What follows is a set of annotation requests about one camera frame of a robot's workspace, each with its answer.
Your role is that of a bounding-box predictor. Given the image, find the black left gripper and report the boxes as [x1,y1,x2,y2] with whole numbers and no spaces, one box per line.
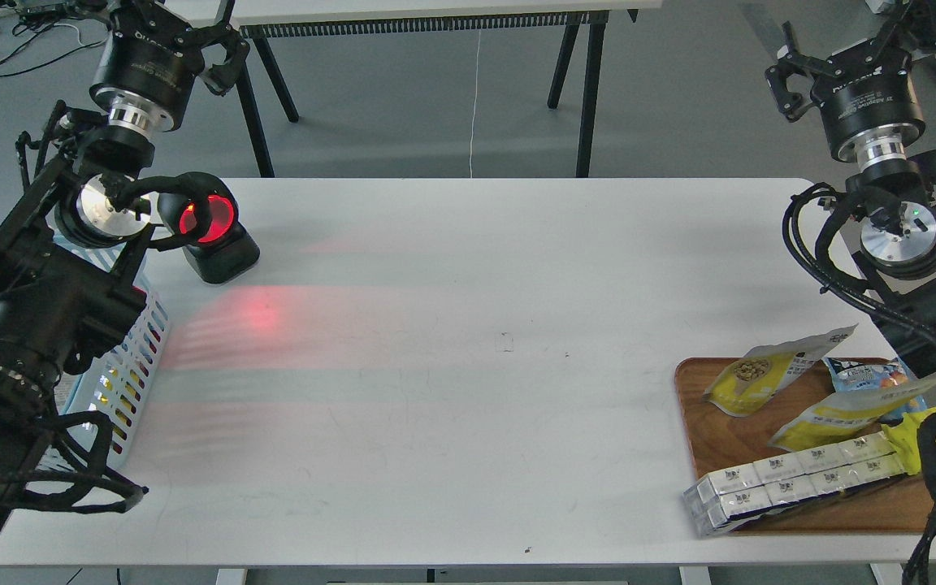
[89,1,249,131]

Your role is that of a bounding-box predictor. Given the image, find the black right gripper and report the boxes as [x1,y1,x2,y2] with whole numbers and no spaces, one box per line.
[765,0,936,162]

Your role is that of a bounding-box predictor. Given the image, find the yellow nut snack pouch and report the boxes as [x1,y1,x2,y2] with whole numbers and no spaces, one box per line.
[703,324,857,418]

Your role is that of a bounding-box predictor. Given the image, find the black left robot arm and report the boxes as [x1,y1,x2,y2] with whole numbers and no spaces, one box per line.
[0,1,260,534]

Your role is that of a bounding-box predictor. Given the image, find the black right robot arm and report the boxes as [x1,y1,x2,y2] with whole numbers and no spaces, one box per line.
[765,1,936,584]

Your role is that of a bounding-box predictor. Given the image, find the blue snack packet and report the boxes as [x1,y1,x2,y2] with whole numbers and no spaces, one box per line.
[822,357,928,423]

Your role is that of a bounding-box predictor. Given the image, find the light blue plastic basket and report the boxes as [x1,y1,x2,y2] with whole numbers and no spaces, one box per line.
[54,269,171,470]

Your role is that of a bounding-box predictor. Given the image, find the yellow white snack pouch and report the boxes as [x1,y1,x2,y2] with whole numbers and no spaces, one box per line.
[768,373,936,452]

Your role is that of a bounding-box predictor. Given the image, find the bright yellow snack bag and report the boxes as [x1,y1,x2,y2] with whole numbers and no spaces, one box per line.
[879,398,936,477]

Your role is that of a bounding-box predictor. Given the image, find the white boxed snack pack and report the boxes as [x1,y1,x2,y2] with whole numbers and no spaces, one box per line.
[681,433,907,537]

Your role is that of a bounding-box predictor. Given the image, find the black legged background table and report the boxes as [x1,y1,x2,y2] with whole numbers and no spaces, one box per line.
[161,0,664,178]

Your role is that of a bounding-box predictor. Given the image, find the black barcode scanner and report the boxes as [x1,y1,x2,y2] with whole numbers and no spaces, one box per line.
[158,171,260,284]

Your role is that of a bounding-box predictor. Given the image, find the brown wooden tray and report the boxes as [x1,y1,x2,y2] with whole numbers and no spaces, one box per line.
[674,357,932,536]

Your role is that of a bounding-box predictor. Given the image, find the black floor cables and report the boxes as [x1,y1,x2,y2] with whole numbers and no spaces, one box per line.
[0,0,115,85]

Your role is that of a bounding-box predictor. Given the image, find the white hanging cable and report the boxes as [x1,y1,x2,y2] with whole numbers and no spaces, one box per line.
[468,29,483,178]

